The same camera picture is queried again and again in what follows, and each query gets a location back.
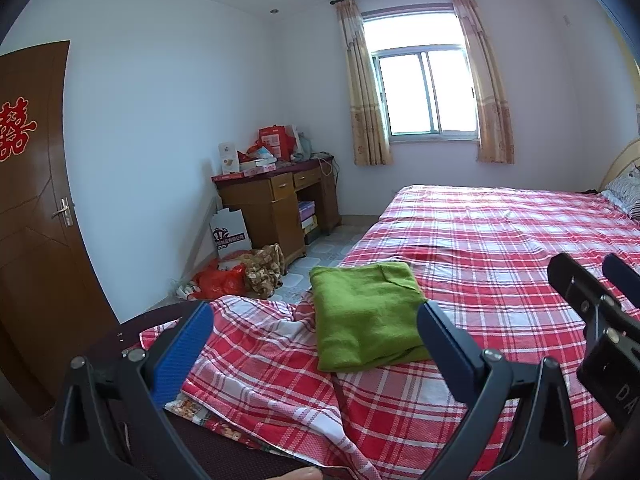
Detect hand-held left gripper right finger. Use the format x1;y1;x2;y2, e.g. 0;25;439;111
416;301;578;480

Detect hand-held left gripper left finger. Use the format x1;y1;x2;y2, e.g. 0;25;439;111
50;301;216;480

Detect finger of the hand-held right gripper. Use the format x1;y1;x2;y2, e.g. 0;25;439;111
546;252;626;333
601;253;640;311

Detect green striped knit sweater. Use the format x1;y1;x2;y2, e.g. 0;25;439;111
309;261;433;373

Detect person's right hand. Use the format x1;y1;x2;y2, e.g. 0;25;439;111
582;417;628;480

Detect person's left hand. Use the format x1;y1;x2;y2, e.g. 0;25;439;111
270;466;326;480

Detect white plastic bag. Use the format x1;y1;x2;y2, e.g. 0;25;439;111
167;280;201;302

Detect printed mattress cover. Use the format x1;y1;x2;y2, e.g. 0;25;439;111
167;392;311;461

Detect bed with red plaid sheet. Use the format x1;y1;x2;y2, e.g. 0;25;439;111
139;184;640;480

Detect red plastic bag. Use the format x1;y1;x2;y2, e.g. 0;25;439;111
192;262;247;301

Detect patterned pillow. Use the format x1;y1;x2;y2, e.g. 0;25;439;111
600;167;640;221

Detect brown patterned cloth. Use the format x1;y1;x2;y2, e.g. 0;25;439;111
242;244;286;298

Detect cream wooden headboard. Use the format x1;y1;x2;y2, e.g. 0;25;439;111
597;137;640;193

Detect white paper bag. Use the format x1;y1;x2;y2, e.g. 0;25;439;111
209;207;252;261

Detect brown wooden desk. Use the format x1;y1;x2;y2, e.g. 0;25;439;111
212;157;342;267

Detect beige floral curtain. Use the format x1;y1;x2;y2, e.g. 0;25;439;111
334;0;393;167
447;0;516;165

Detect boxes in desk shelf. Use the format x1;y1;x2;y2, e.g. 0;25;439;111
297;200;318;233

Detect brown wooden door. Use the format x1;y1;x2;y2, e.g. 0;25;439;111
0;40;121;416

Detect white upright card box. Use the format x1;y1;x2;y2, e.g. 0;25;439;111
218;142;238;176

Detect pile of small boxes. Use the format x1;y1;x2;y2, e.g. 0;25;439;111
237;142;278;172

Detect sliding window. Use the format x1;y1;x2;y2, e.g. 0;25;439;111
361;10;478;145

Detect red gift box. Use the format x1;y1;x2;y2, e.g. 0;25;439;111
258;125;300;162

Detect grey plastic bag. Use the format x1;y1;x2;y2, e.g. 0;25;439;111
292;132;314;162

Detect red paper door decoration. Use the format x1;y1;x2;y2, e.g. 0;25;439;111
0;97;38;163

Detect metal door handle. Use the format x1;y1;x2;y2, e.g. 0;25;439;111
50;197;75;227

